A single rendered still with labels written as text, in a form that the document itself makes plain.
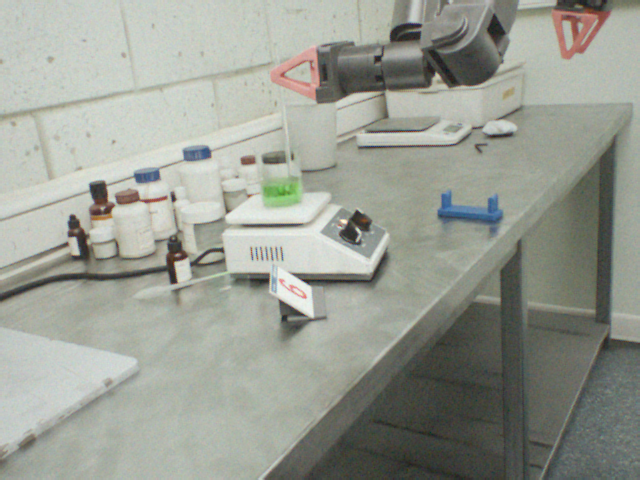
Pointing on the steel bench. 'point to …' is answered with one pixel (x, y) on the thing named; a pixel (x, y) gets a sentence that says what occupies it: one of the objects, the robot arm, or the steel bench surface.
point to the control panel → (360, 231)
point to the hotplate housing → (297, 250)
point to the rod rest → (470, 208)
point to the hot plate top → (250, 211)
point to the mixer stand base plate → (49, 383)
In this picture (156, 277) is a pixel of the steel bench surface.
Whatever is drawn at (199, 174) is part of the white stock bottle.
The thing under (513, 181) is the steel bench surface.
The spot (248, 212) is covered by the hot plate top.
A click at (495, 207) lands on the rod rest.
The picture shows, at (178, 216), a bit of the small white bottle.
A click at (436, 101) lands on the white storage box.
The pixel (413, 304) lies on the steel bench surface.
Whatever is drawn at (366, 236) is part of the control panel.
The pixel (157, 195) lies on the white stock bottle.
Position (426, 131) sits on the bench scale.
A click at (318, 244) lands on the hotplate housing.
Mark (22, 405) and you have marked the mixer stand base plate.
